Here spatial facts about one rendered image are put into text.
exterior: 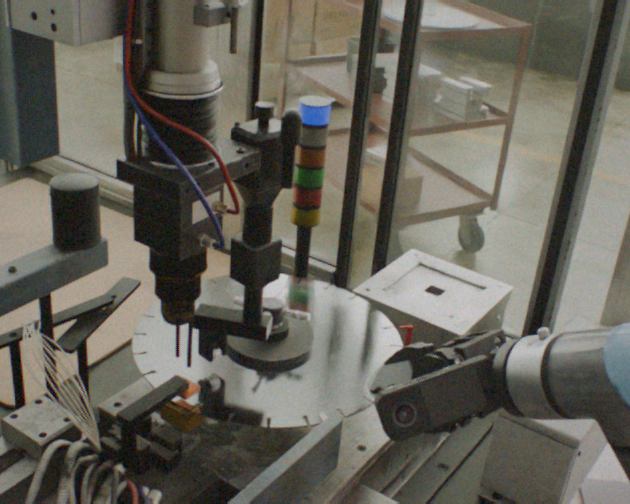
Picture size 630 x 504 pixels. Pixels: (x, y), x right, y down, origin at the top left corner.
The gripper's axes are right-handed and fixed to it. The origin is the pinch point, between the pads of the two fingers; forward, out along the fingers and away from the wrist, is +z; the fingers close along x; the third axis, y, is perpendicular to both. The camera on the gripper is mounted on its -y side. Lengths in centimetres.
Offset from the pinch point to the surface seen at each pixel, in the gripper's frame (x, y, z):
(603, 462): -65, 132, 80
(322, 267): 11, 38, 53
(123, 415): 5.7, -23.0, 10.7
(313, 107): 34.7, 21.2, 21.9
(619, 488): -69, 124, 71
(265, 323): 9.8, -5.2, 8.2
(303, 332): 6.5, 4.1, 15.2
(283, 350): 5.5, -0.4, 13.7
